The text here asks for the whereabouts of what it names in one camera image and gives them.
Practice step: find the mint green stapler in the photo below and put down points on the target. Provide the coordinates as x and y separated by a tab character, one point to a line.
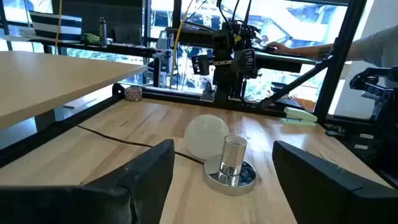
300	116

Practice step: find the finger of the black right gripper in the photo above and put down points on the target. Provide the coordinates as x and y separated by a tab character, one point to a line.
250	63
200	64

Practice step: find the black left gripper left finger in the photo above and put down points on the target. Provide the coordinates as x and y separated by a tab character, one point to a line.
93	202

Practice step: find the dark metal bottle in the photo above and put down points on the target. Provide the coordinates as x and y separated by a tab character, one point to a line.
103	32

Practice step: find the light wooden desk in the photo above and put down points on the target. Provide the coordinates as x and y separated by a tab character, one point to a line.
46	81

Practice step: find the patterned round bowl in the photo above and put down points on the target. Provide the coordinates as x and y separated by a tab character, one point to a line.
133	93

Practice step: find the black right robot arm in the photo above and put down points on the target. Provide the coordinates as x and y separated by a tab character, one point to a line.
225	90

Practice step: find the black aluminium table frame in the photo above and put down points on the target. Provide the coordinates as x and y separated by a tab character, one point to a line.
337	62

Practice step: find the white round lid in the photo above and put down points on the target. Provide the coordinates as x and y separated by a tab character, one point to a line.
205	135

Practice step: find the black white striped box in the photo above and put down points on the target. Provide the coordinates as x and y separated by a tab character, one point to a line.
56	28

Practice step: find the person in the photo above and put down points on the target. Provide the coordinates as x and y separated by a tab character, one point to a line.
379	46

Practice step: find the green crumpled object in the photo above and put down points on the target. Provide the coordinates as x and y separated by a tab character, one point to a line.
90	39

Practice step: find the black background desk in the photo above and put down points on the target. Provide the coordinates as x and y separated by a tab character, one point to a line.
124	49

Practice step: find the dark laptop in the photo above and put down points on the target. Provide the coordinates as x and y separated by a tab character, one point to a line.
127	35

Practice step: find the person's hand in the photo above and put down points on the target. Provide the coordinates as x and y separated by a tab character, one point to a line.
278	47

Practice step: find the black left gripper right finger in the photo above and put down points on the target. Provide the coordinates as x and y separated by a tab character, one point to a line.
326	193

